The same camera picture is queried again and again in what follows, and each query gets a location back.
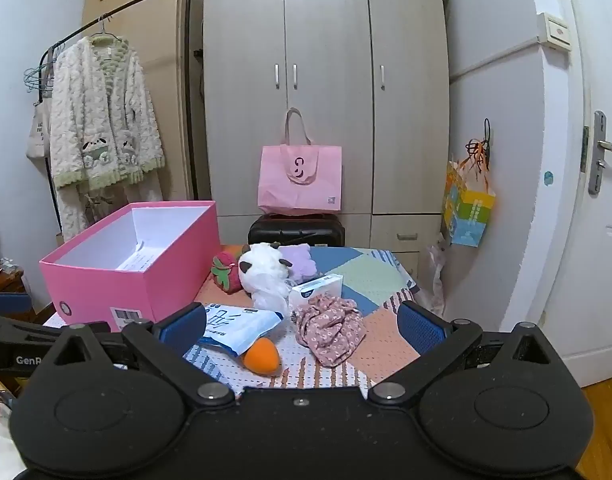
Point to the pink strawberry plush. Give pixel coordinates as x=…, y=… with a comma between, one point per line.
x=226, y=272

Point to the pink tote bag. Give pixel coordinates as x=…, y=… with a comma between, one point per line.
x=301, y=185

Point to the beige three-door wardrobe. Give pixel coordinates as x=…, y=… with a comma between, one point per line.
x=326, y=110

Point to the blue wall sticker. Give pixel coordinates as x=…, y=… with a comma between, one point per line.
x=548, y=178

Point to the pink cardboard box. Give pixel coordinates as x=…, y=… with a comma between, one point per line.
x=111, y=290

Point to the patchwork patterned tablecloth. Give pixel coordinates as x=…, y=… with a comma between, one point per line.
x=375, y=280

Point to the white paper sheet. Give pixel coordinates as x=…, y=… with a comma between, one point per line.
x=136, y=260

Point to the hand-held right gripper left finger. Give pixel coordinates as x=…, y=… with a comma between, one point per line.
x=183, y=329

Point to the colourful paper gift bag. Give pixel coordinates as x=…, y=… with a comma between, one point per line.
x=468, y=210

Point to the purple plush toy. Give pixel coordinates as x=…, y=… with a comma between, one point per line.
x=301, y=262

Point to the orange makeup sponge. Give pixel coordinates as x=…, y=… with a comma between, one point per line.
x=261, y=357

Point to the cream fleece robe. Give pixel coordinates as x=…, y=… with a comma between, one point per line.
x=106, y=125

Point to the white and blue carton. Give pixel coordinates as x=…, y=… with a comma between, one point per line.
x=313, y=290

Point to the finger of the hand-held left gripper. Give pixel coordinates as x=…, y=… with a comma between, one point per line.
x=6, y=303
x=21, y=329

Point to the beige light switch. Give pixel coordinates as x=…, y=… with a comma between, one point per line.
x=555, y=31

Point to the white door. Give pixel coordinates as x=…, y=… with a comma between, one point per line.
x=600, y=270

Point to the white plush animal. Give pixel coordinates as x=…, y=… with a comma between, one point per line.
x=261, y=265

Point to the black suitcase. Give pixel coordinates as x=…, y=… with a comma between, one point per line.
x=296, y=232

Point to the black clothes rack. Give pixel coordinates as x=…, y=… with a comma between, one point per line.
x=188, y=110

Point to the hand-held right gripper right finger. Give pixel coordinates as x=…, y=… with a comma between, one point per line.
x=420, y=330

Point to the canvas tote bag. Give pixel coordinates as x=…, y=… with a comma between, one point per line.
x=38, y=130

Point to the wooden side table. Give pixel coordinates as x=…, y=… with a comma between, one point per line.
x=6, y=282

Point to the white plastic bag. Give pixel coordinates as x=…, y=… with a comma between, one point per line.
x=438, y=280

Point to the blue and white packet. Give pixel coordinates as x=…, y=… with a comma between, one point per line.
x=241, y=327

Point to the black wall hook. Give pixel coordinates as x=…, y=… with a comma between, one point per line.
x=487, y=130

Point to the tall beige cardboard box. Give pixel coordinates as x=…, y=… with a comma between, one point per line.
x=156, y=25

